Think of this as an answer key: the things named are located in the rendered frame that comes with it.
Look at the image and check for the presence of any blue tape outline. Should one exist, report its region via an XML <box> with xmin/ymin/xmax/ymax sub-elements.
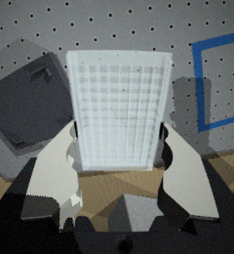
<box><xmin>191</xmin><ymin>33</ymin><xmax>234</xmax><ymax>133</ymax></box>

